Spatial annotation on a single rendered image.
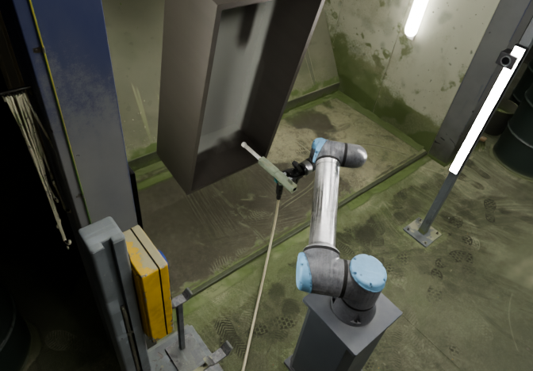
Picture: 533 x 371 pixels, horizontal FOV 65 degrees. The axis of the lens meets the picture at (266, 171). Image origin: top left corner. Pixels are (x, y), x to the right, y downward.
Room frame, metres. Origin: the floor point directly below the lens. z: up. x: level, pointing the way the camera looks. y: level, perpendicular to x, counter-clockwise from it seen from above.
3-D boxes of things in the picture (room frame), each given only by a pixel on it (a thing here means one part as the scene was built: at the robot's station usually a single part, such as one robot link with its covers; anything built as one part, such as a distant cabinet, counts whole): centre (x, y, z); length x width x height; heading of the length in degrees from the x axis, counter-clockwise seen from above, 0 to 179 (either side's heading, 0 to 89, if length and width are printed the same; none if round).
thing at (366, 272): (0.97, -0.43, 0.83); 0.17 x 0.15 x 0.18; 88
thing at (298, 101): (2.79, 0.36, 0.11); 2.70 x 0.02 x 0.13; 134
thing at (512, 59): (2.02, -1.12, 1.35); 0.09 x 0.07 x 0.07; 44
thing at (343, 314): (0.97, -0.44, 0.69); 0.19 x 0.19 x 0.10
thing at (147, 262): (0.46, 0.22, 1.42); 0.12 x 0.06 x 0.26; 44
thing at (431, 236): (2.03, -1.16, 0.01); 0.20 x 0.20 x 0.01; 44
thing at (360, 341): (0.97, -0.44, 0.32); 0.31 x 0.31 x 0.64; 44
